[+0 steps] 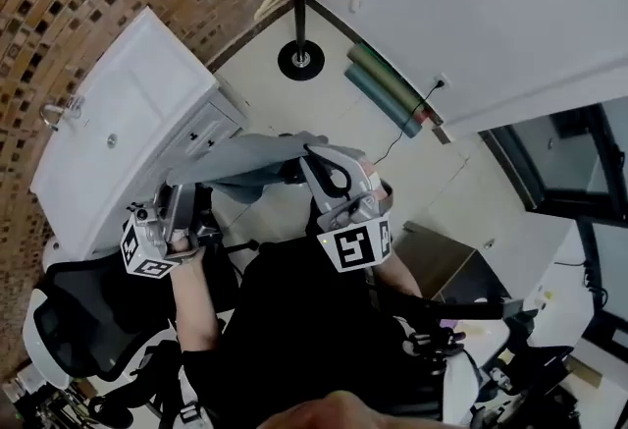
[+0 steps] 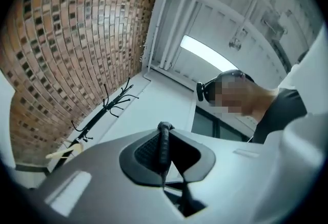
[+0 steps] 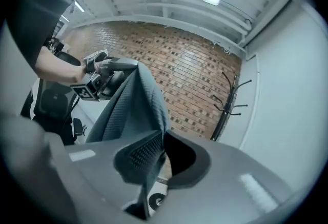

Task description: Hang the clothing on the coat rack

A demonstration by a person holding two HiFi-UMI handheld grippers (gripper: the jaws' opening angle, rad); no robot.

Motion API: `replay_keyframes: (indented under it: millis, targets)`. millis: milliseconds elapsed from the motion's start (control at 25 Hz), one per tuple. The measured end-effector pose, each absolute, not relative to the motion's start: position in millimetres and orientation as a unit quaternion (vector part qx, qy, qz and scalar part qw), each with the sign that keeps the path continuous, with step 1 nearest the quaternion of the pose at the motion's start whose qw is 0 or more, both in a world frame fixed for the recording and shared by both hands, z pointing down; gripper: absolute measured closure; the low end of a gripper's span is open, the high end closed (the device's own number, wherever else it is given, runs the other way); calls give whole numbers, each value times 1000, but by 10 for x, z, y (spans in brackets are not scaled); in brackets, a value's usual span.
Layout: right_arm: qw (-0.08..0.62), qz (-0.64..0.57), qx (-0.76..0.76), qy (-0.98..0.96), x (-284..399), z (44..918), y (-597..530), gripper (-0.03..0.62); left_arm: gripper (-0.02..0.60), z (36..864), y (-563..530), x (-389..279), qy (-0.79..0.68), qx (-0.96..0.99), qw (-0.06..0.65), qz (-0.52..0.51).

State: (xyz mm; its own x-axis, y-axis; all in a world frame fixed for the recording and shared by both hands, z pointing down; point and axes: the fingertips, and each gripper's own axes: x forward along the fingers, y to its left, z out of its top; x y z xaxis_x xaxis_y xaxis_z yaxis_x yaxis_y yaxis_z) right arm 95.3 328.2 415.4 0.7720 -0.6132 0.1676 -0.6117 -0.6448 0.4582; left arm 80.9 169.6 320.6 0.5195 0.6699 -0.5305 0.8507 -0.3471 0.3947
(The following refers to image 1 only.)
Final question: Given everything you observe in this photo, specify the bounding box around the teal rolled mat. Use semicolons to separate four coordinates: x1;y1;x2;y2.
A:
342;62;424;139

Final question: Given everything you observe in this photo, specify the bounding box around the black mesh office chair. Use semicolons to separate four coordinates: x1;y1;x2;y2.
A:
22;257;232;429

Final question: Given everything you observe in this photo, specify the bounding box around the person's right hand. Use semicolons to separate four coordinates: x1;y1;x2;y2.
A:
361;158;394;205

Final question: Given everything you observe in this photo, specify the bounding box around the olive green rolled mat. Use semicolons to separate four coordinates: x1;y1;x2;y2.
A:
345;41;436;120

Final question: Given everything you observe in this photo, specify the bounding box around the black coat rack stand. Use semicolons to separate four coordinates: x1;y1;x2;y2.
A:
277;0;326;82

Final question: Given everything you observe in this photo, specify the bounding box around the grey garment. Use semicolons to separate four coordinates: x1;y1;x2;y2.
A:
166;131;330;205

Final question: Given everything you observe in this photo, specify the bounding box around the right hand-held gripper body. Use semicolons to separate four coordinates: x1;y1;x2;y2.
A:
313;179;394;274

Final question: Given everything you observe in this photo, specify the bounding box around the person's right forearm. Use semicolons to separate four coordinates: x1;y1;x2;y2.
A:
375;247;424;299

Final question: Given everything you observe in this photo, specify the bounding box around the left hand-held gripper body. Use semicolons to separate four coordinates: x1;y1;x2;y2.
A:
120;193;225;279

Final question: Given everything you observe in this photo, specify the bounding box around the person's black shirt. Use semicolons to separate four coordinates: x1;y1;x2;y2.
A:
179;240;445;426

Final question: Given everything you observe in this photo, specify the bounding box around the chrome faucet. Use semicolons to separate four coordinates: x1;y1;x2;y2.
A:
38;94;85;133

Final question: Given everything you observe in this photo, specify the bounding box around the white desk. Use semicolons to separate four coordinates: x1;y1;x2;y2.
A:
532;218;612;349

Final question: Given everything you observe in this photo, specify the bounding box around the white washbasin cabinet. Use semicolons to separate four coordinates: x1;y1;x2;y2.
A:
28;7;249;261

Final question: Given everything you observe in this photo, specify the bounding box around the person's left forearm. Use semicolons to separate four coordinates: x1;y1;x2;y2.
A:
169;257;223;354

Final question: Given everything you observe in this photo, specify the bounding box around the person's left hand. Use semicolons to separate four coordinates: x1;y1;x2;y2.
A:
169;229;203;266

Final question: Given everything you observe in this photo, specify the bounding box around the person's head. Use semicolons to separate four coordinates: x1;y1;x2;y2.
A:
255;390;398;429

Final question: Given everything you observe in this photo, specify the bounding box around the red rolled mat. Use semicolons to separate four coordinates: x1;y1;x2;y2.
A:
413;106;443;130

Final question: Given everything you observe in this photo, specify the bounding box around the black framed glass partition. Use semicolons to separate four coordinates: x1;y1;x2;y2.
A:
478;97;628;335

